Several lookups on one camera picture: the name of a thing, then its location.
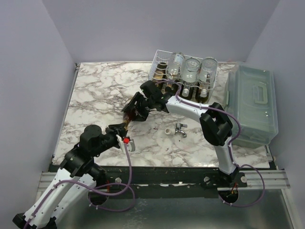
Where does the white wire wine rack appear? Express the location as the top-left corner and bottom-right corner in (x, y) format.
(148, 50), (217, 104)

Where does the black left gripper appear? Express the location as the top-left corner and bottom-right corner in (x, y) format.
(92, 122), (128, 156)

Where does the green bottle silver neck leftmost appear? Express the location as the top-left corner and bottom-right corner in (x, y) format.
(152, 62), (167, 82)

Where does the red wine bottle gold cap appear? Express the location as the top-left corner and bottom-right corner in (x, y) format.
(122, 108), (142, 131)

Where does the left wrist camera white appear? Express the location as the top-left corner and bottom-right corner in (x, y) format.
(116, 135), (135, 153)

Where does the green bottle silver neck rightmost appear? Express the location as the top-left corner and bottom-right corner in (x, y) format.
(195, 84), (210, 104)

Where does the green bottle silver neck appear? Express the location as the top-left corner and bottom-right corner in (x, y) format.
(152, 62), (167, 82)
(195, 84), (210, 104)

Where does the dark bottle black neck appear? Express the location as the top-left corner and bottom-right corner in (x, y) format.
(165, 83), (179, 93)
(180, 82), (194, 100)

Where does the clear plastic storage box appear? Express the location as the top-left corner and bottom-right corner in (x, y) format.
(224, 62), (278, 149)

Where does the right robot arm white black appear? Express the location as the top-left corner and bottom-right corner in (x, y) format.
(122, 80), (238, 187)

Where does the clear bottle silver stopper middle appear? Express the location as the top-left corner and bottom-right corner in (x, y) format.
(182, 57), (201, 86)

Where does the clear bottle dark cork stopper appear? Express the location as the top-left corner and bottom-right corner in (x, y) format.
(165, 52), (185, 81)

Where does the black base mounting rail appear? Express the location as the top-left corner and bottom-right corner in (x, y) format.
(47, 164), (279, 200)

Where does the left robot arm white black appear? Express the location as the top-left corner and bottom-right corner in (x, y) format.
(12, 123), (127, 229)

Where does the aluminium extrusion rail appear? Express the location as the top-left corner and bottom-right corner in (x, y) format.
(38, 169), (290, 191)

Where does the clear bottle silver stopper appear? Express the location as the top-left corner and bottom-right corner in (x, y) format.
(198, 57), (218, 91)
(182, 57), (201, 86)

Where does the chrome faucet with white fitting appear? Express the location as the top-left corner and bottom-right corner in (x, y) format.
(164, 123), (188, 138)

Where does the clear bottle silver stopper right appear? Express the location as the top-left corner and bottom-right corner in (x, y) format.
(198, 57), (218, 91)

